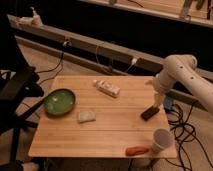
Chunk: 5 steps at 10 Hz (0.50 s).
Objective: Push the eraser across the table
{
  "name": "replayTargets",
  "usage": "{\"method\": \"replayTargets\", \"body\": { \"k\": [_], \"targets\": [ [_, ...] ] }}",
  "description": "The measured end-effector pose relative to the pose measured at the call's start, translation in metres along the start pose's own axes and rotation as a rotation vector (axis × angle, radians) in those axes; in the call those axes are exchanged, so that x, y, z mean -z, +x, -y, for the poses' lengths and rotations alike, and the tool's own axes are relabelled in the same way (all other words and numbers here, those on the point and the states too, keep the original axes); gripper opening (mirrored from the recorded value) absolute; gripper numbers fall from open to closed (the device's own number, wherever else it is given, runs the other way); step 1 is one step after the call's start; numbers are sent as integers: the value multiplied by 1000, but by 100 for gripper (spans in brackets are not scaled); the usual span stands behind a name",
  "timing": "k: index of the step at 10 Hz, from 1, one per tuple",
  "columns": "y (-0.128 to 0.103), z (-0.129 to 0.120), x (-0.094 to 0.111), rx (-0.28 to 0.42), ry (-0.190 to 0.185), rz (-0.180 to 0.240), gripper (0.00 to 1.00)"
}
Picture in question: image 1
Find white spray bottle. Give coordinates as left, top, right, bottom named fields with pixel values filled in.
left=18, top=7, right=43, bottom=27

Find black office chair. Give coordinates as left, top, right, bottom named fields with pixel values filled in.
left=0, top=12, right=44, bottom=162

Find orange carrot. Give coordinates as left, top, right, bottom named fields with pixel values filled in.
left=125, top=146, right=149, bottom=156

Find white plastic bottle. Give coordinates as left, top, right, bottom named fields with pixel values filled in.
left=93, top=80, right=120, bottom=98

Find green bowl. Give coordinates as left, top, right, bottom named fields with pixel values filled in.
left=44, top=89, right=76, bottom=116

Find black floor cables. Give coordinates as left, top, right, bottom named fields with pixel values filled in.
left=165, top=103, right=213, bottom=171

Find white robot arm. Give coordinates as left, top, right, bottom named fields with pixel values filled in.
left=153, top=55, right=213, bottom=114

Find white paper cup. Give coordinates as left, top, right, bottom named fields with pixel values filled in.
left=151, top=128, right=174, bottom=153

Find black eraser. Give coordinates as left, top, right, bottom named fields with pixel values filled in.
left=141, top=106, right=159, bottom=121

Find white wall plug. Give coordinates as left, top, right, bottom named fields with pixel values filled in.
left=131, top=58, right=138, bottom=65

